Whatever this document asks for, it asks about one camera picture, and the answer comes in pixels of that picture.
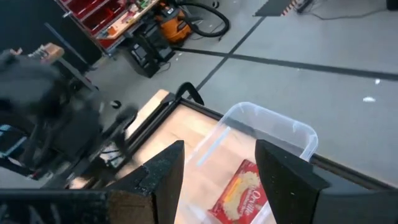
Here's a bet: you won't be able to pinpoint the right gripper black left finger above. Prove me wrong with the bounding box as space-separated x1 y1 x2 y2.
108 140 185 224

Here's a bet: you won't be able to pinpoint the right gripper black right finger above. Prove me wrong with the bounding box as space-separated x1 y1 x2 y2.
254 139 330 224

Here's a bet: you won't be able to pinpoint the red Orville popcorn bag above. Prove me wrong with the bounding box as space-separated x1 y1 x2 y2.
207 159 270 224

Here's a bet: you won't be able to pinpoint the clear plastic bin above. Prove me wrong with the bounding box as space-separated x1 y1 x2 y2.
182 101 320 224

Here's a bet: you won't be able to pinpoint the black equipment cases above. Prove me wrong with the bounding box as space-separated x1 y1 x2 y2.
124 23 177 78

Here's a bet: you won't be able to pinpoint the orange shop vacuum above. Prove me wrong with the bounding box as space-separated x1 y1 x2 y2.
155 1 193 44

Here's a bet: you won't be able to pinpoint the wooden workbench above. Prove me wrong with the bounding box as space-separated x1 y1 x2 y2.
96 0 161 40

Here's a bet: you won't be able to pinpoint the red bin shelving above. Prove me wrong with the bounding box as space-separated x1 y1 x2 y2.
57 0 131 50

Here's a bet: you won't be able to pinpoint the black frame corner hook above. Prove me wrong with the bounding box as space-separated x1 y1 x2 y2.
174 81 205 106

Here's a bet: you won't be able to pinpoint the black vacuum hose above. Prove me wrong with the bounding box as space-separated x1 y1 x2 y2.
174 0 231 39

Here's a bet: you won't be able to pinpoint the thin black floor cable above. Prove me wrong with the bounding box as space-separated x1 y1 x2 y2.
306 6 388 21

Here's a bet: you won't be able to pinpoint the black striped cable ramp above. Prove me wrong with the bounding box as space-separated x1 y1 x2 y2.
253 0 313 18

